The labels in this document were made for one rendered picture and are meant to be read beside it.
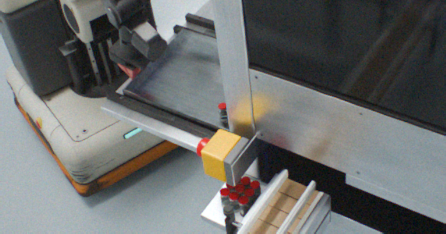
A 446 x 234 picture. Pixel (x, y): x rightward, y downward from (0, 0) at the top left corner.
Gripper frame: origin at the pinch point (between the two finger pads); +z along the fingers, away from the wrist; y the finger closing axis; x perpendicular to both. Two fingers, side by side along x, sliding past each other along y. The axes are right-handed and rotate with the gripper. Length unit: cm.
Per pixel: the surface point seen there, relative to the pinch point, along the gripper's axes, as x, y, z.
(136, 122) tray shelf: -10.7, 8.5, 1.3
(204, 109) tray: -0.1, 20.6, -1.3
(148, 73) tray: 3.7, 1.4, 1.3
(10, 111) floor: 29, -96, 109
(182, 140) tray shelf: -10.5, 21.3, -1.2
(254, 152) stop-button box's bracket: -14.0, 41.2, -16.0
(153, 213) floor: 15, -9, 94
